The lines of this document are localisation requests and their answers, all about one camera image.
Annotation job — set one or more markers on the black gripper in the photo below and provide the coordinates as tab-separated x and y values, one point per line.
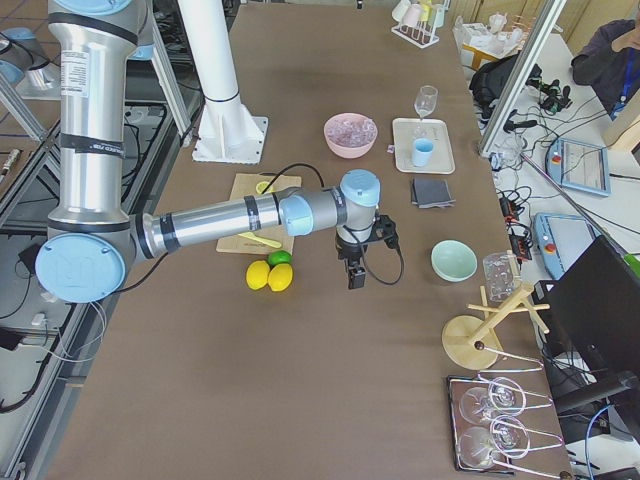
350	252

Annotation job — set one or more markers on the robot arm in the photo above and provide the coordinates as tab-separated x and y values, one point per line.
92	242

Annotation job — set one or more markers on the clear ice cubes pile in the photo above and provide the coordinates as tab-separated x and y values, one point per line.
351	132

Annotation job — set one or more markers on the light blue cup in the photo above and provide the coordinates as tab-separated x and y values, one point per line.
422	151

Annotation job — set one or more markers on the white cup rack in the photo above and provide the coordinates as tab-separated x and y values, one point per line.
418	21

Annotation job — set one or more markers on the yellow lemon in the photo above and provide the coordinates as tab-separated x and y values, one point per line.
257	274
280	277

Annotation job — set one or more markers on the green lime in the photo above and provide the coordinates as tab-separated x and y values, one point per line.
279	257

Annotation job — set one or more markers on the green bowl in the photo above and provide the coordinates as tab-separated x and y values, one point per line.
453	261

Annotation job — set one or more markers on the grey folded cloth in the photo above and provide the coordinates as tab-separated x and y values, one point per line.
431	193

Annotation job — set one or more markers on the yellow plastic knife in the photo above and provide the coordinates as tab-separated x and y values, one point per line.
261	240

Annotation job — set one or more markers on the half lemon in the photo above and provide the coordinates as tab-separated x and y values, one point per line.
263	187

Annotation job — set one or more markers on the wooden glass stand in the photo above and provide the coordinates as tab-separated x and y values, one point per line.
472	342

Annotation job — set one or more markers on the pink bowl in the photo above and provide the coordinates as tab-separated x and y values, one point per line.
343	151

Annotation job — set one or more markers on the bamboo cutting board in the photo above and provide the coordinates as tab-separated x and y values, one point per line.
243	185

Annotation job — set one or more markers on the hanging tumbler glass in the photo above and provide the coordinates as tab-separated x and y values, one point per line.
502	276

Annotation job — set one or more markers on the cream serving tray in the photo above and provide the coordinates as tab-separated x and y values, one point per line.
406	130

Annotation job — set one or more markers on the clear wine glass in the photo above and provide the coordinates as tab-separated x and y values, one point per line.
425	101

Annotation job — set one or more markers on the black glass tray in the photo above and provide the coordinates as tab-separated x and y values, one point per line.
456	386

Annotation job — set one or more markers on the lying wine glass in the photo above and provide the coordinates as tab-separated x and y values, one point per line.
486	400
498	447

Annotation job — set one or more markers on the blue teach pendant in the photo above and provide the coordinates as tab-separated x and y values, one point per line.
579	166
560	239

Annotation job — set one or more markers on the black bag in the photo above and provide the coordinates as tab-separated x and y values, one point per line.
488	82

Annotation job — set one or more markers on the black monitor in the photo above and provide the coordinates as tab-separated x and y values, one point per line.
596	302

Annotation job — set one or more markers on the seated person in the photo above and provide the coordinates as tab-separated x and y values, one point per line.
609	64

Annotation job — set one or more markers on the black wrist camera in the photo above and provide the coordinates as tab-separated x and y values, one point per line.
385	230

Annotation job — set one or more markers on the aluminium frame post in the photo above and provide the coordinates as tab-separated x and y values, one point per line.
525	62

